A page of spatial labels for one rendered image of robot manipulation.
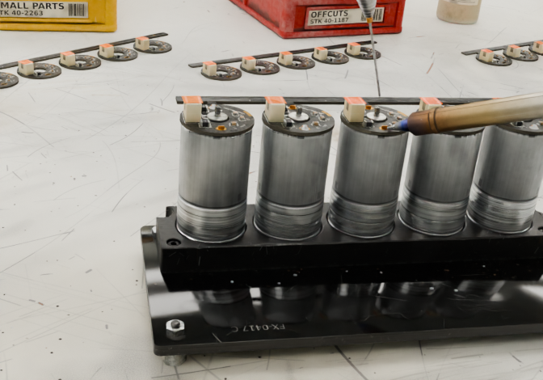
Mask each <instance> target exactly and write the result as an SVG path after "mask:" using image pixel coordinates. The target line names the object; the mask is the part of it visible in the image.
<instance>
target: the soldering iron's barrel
mask: <svg viewBox="0 0 543 380"><path fill-rule="evenodd" d="M541 118H543V91H540V92H535V93H530V94H524V95H515V96H510V97H504V98H499V99H490V100H484V101H479V102H474V103H464V104H459V105H454V106H448V107H443V108H432V109H428V110H423V111H418V112H412V113H411V114H410V115H409V116H408V119H407V126H408V129H409V131H410V133H412V134H414V135H415V136H420V135H426V134H432V133H434V134H439V133H443V132H449V131H455V130H461V129H472V128H478V127H484V126H490V125H501V124H506V123H513V122H519V121H525V120H535V119H541Z"/></svg>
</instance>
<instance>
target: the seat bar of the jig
mask: <svg viewBox="0 0 543 380"><path fill-rule="evenodd" d="M400 203H401V201H398V204H397V209H396V213H395V219H394V228H393V231H392V232H391V233H390V234H388V235H386V236H385V237H381V238H377V239H361V238H356V237H352V236H349V235H345V234H342V233H340V232H338V231H337V230H335V229H333V228H332V227H331V226H330V225H329V223H328V222H327V217H328V211H329V204H330V202H324V204H323V211H322V223H321V229H320V233H319V234H318V235H316V236H315V237H313V238H311V239H306V240H301V241H284V240H279V239H273V238H270V237H268V236H266V235H264V234H262V233H260V232H259V231H257V230H256V229H255V227H254V215H255V204H247V207H246V226H245V233H244V234H243V236H241V237H240V238H238V239H235V240H234V241H231V242H227V243H199V242H196V241H193V240H190V239H187V238H185V237H184V236H182V235H181V234H180V233H179V232H178V231H177V229H176V223H177V206H167V207H166V216H165V217H156V245H157V251H158V262H159V268H160V273H179V272H218V271H238V270H258V269H278V268H317V267H338V266H357V265H378V264H417V263H437V262H457V261H477V260H516V259H536V258H543V217H542V216H541V215H540V214H539V213H538V212H537V211H536V210H535V211H534V214H533V217H532V223H531V226H530V229H529V230H528V231H526V232H524V233H519V234H504V233H499V232H494V231H492V230H487V229H485V228H482V227H480V226H478V225H476V224H475V223H473V222H472V221H470V220H469V219H468V217H467V216H466V215H465V221H464V225H463V230H462V231H461V232H460V233H458V234H454V235H449V236H434V235H428V234H422V233H419V232H417V231H414V230H412V229H410V228H408V227H407V226H405V225H403V224H402V223H401V222H400V221H399V219H398V213H399V208H400Z"/></svg>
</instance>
